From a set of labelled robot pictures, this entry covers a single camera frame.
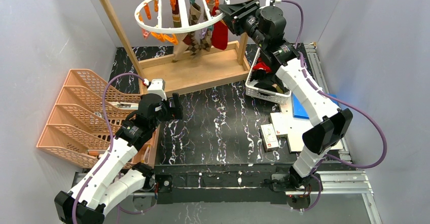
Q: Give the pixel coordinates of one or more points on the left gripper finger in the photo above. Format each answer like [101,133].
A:
[177,108]
[164,113]

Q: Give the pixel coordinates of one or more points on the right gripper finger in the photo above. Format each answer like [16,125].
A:
[240,10]
[236,24]

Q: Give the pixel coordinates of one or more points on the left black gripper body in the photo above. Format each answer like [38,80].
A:
[171,107]

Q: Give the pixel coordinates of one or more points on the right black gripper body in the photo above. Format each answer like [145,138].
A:
[238,19]

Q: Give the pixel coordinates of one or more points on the orange clothes peg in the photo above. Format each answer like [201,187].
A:
[165,38]

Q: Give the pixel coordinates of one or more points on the black sock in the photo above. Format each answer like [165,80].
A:
[268,81]

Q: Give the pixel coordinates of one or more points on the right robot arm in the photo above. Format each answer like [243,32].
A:
[287,64]

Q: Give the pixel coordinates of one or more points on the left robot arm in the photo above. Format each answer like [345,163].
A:
[90,200]

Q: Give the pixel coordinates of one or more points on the red sock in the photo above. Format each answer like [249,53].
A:
[219,37]

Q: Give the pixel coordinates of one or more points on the brown argyle sock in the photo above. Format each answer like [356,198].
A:
[193,39]

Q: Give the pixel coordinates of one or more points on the striped sock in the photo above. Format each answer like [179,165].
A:
[176,17]

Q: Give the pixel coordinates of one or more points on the beige sock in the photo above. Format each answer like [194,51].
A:
[184,44]

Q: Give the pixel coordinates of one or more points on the white perforated laundry basket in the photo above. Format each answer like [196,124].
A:
[254,92]

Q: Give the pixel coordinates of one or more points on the peach mesh file organizer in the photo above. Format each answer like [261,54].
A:
[76,128]

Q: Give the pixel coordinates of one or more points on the blue folder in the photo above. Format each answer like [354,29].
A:
[316,107]

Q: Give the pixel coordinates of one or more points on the small white red box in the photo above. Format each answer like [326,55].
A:
[269,138]

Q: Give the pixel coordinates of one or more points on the white flat board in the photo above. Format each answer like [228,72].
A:
[286,126]

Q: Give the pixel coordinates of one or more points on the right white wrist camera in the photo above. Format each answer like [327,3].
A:
[272,2]

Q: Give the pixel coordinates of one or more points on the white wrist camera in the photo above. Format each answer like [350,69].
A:
[272,2]
[157,87]

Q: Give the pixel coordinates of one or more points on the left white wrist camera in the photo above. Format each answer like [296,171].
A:
[157,87]

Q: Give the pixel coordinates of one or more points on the wooden hanger rack frame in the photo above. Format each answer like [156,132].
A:
[191,73]

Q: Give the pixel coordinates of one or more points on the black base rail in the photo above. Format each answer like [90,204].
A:
[229,183]

